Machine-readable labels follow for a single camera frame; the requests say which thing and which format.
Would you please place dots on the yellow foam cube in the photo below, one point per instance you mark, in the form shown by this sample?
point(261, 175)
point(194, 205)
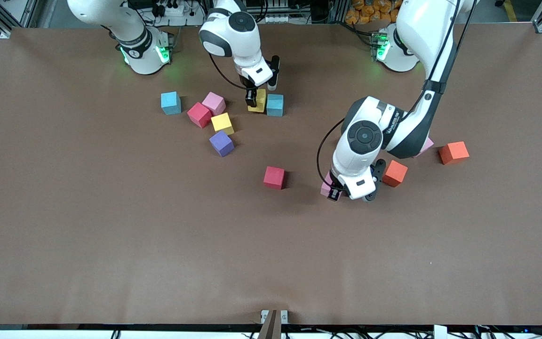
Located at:
point(260, 101)
point(222, 122)

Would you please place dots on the pink foam cube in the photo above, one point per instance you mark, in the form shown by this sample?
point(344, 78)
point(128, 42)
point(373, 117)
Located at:
point(325, 186)
point(214, 101)
point(427, 145)

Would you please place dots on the blue foam cube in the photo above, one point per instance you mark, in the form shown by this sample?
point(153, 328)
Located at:
point(274, 106)
point(171, 101)

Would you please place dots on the purple foam cube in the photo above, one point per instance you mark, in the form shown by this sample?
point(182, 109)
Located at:
point(221, 142)

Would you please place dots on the red foam cube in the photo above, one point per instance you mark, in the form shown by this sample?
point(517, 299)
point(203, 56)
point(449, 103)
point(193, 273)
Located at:
point(199, 114)
point(274, 176)

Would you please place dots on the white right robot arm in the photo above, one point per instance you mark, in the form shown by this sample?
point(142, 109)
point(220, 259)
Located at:
point(139, 42)

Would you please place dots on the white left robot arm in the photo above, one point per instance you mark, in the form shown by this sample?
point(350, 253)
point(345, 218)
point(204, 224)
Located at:
point(426, 33)

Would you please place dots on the orange foam cube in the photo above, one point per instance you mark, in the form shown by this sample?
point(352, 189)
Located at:
point(453, 151)
point(395, 173)

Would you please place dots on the white power strip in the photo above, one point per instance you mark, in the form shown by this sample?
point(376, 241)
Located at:
point(191, 20)

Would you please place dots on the orange snack bags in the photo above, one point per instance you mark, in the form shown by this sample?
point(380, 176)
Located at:
point(365, 14)

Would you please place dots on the brown paper table cover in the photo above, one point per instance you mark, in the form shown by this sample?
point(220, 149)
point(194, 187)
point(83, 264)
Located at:
point(111, 259)

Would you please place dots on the small metal bracket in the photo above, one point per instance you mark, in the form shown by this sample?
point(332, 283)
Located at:
point(265, 314)

